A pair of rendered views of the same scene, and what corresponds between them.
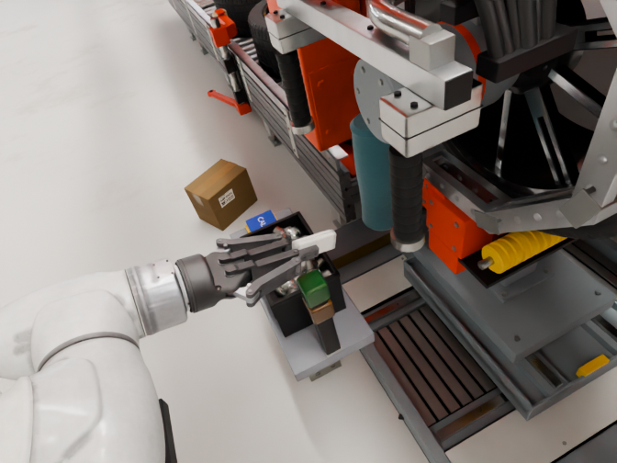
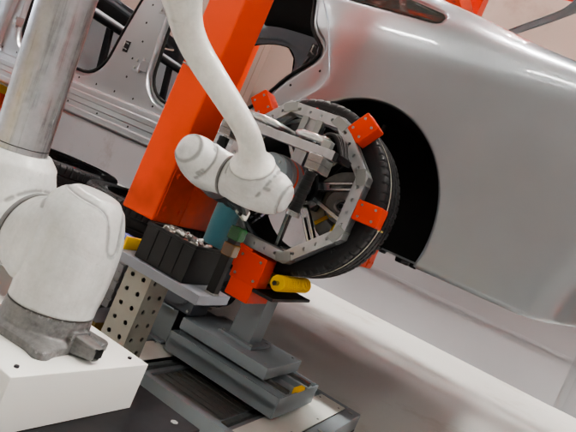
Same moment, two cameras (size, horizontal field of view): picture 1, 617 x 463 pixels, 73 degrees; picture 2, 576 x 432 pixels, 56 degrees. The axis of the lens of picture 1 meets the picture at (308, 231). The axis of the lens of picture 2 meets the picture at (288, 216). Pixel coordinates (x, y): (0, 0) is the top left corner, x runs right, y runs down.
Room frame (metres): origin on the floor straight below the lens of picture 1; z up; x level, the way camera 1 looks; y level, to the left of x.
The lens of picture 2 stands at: (-0.69, 1.16, 0.80)
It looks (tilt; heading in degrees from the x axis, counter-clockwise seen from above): 2 degrees down; 310
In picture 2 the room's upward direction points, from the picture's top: 24 degrees clockwise
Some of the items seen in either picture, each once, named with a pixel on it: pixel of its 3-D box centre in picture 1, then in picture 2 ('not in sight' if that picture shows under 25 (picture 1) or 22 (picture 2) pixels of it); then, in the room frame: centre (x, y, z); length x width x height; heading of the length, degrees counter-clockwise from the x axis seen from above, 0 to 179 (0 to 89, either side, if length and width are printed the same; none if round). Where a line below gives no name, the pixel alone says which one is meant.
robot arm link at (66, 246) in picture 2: not in sight; (71, 245); (0.20, 0.62, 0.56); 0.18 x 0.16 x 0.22; 19
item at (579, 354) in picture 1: (511, 299); (243, 367); (0.58, -0.49, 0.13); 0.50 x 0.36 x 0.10; 14
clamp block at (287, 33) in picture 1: (298, 24); (232, 130); (0.69, -0.07, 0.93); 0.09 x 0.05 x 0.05; 104
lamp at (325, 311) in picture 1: (319, 306); (230, 249); (0.40, 0.02, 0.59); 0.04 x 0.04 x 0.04; 14
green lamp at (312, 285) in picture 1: (313, 287); (237, 234); (0.40, 0.02, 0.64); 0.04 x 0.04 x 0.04; 14
